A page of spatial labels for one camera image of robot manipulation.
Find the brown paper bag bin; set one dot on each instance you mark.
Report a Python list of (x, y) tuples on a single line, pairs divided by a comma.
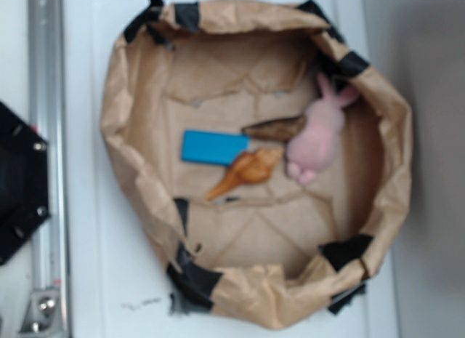
[(275, 252)]

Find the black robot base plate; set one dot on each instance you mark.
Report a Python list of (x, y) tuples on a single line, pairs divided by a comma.
[(24, 182)]

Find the dark brown mussel shell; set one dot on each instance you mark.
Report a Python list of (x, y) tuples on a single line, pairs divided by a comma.
[(279, 129)]

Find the aluminium frame rail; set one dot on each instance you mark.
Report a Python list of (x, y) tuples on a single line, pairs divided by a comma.
[(50, 247)]

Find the blue rectangular block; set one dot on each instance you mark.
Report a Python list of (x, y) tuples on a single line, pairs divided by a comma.
[(212, 147)]

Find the metal corner bracket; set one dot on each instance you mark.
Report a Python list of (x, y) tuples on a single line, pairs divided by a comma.
[(43, 316)]

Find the pink plush bunny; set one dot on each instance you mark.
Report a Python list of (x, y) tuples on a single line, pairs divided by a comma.
[(315, 147)]

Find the orange conch shell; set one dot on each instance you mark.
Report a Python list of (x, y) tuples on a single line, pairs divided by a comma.
[(248, 168)]

